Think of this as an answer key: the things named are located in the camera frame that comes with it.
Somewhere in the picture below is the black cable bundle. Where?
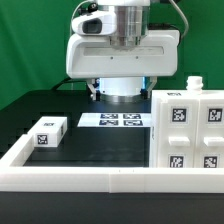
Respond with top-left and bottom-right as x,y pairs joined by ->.
50,77 -> 73,92

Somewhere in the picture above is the white U-shaped fence frame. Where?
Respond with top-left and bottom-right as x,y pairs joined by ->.
0,134 -> 224,193

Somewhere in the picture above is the white cabinet top block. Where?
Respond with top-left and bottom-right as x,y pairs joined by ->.
28,116 -> 67,147

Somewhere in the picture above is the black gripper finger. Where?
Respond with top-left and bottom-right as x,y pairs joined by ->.
141,77 -> 157,99
86,79 -> 100,101

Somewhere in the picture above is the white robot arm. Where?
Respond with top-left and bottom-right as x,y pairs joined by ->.
66,0 -> 187,102

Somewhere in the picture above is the white marker base sheet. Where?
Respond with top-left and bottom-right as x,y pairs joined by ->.
78,113 -> 152,128

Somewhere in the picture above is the white cabinet body box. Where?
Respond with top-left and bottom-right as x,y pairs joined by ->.
149,76 -> 224,168

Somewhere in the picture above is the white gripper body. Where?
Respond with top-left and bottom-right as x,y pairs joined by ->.
66,13 -> 179,79

